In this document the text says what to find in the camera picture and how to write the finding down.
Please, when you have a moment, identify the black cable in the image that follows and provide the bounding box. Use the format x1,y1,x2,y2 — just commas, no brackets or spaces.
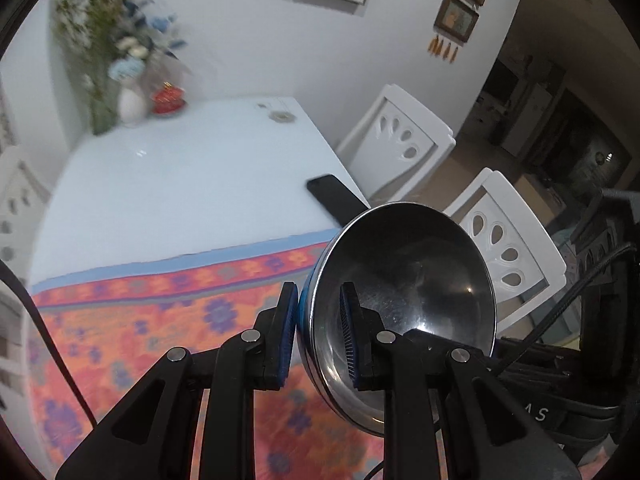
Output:
0,259,99,428

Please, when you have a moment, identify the glass vase with flowers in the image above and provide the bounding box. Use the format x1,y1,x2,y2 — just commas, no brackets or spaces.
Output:
52,0,186,136

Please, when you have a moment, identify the blue steel bowl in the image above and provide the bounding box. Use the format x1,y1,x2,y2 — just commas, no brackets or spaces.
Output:
297,196,497,437

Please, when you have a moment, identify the white chair near right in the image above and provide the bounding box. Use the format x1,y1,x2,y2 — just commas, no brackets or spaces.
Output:
444,168,566,334

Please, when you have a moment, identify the red lidded cup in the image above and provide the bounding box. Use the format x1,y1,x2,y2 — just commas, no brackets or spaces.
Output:
151,81,186,117

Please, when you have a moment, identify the white chair far left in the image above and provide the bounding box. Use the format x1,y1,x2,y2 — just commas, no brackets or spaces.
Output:
0,145,51,283

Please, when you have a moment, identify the white chair far right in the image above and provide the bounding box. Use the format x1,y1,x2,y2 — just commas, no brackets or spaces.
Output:
335,84,456,202

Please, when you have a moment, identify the white ceramic vase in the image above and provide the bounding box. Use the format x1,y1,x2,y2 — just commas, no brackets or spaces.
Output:
118,84,148,127

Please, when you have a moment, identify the lower small framed picture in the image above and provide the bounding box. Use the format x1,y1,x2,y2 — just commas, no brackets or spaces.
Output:
434,0,480,44

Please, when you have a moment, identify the white chair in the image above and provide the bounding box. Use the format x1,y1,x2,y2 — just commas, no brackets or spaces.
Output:
444,168,566,334
0,145,51,283
335,84,456,202

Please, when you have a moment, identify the floral orange tablecloth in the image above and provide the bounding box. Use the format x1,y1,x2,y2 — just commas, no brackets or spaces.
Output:
28,237,388,479

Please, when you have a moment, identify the black smartphone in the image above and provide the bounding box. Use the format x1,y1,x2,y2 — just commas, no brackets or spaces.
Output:
306,174,369,228

